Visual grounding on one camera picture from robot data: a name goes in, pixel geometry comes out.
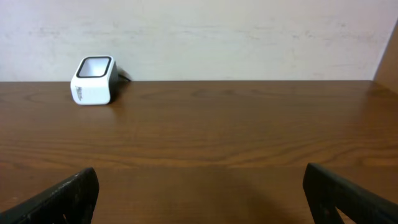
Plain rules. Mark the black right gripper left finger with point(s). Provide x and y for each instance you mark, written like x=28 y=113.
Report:
x=72 y=200

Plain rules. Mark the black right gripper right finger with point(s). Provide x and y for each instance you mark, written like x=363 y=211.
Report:
x=328 y=193

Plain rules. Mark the white barcode scanner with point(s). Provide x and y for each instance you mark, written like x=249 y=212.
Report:
x=95 y=81

